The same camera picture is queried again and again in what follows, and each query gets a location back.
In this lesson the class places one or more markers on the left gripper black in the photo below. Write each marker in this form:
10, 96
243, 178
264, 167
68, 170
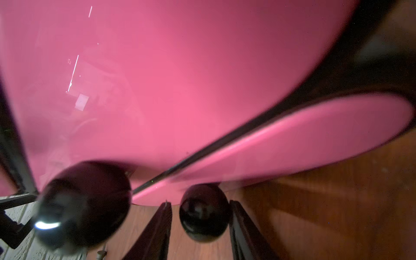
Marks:
14, 231

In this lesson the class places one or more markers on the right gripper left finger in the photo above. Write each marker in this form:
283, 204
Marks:
153, 243

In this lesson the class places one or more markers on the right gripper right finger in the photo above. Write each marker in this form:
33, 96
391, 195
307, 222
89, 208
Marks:
246, 240

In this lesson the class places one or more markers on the black drawer cabinet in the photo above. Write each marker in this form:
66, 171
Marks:
348, 69

